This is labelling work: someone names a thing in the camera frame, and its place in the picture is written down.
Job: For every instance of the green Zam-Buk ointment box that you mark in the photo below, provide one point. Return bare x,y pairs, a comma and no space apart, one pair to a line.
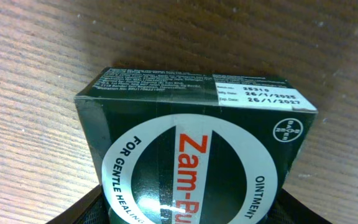
179,147

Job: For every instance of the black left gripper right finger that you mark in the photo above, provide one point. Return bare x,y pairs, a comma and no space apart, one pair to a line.
288,210

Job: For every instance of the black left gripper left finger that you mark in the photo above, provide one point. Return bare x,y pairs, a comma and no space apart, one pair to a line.
90,209

